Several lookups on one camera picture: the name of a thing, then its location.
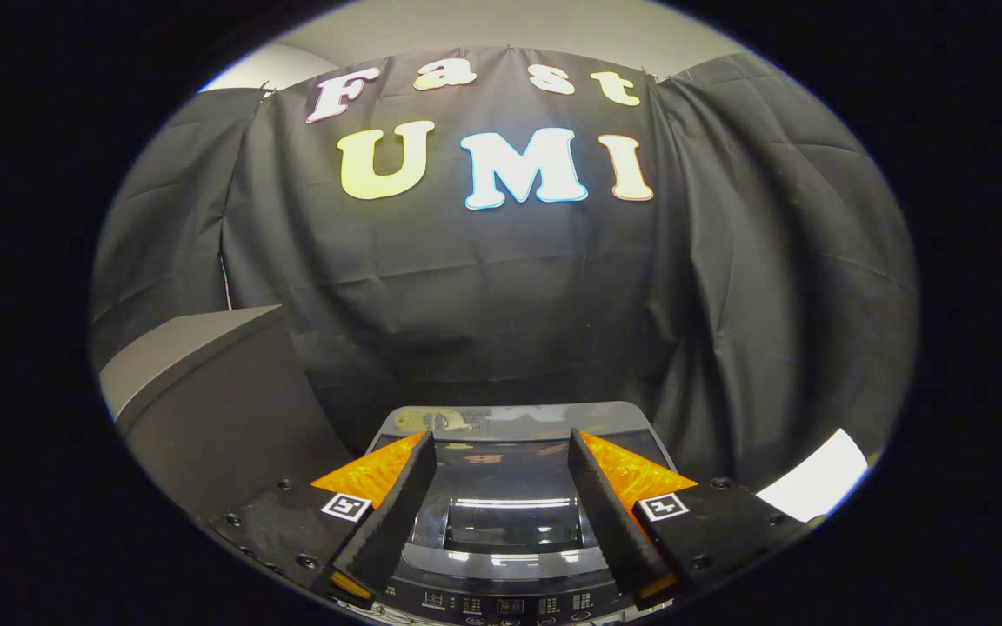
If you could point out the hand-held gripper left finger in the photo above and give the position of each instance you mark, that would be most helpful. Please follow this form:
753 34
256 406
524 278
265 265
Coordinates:
397 513

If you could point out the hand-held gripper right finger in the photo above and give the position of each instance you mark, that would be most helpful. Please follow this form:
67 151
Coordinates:
607 513

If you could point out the dark washing machine lid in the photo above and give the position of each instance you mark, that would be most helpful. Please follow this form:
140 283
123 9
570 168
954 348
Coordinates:
510 487

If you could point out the grey washing machine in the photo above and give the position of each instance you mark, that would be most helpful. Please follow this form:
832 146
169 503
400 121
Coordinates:
501 591

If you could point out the grey cabinet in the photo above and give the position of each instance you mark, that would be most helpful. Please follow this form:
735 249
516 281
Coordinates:
214 426

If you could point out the white paper sheet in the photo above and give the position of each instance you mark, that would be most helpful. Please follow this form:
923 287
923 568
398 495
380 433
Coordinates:
814 482

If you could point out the black backdrop cloth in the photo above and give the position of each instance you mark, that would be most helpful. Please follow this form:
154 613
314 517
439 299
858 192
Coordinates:
771 287

